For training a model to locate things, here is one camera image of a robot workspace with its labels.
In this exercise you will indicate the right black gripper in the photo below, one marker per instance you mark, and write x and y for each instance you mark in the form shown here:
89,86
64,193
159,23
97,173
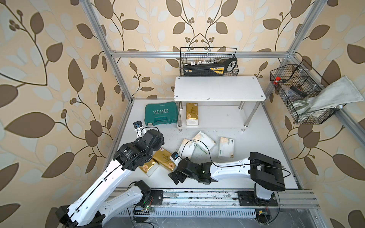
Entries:
172,176

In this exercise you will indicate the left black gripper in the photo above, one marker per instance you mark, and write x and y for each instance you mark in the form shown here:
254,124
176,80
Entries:
162,143

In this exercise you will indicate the gold tissue pack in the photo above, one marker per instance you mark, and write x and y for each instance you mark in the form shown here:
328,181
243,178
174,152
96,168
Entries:
163,157
192,118
149,167

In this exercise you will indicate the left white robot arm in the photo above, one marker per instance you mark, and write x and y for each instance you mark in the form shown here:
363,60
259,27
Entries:
93,209

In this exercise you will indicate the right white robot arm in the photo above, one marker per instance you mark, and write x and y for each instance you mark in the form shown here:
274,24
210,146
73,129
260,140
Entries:
265,171

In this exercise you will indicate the white tissue pack left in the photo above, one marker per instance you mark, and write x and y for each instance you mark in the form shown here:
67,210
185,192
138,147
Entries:
187,148

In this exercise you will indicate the white tissue pack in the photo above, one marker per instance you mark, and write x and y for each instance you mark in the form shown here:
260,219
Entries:
187,148
204,142
226,149

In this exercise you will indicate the white tissue pack middle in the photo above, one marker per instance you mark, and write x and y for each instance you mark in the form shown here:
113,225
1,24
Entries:
204,142

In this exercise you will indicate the white tissue pack right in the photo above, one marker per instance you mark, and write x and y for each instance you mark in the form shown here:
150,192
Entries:
226,149

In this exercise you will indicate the white two-tier shelf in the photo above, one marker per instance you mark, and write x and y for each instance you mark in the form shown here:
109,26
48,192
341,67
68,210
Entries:
223,102

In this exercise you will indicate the green plastic tool case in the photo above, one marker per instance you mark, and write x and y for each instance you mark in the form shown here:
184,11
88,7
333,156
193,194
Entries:
162,113

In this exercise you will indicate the black yellow tool box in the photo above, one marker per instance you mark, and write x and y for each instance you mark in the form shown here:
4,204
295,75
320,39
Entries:
217,68

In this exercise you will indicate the white cloth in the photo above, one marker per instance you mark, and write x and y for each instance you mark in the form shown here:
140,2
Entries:
340,92

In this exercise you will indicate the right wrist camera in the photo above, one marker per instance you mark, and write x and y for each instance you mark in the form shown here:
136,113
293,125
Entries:
175,158

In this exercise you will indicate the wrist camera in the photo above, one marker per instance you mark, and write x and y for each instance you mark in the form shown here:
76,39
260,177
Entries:
138,126
175,158

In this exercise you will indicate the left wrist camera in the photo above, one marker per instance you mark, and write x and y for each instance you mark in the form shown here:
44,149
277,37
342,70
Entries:
138,126

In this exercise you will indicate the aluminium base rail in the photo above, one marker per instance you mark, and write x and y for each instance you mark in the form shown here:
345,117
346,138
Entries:
233,199

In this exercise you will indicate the back black wire basket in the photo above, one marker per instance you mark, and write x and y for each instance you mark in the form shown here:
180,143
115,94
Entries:
208,54

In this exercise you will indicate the side black wire basket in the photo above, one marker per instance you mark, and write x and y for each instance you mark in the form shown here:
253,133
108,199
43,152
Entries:
296,86

